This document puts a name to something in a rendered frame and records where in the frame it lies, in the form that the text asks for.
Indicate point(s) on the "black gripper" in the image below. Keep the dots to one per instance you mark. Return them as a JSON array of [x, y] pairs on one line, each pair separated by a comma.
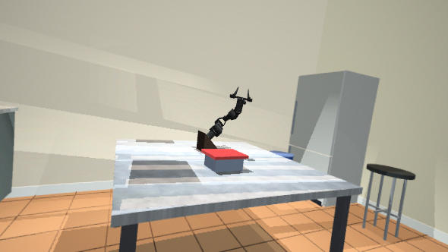
[[240, 101]]

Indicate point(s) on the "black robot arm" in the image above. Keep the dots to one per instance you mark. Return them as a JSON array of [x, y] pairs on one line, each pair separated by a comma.
[[216, 130]]

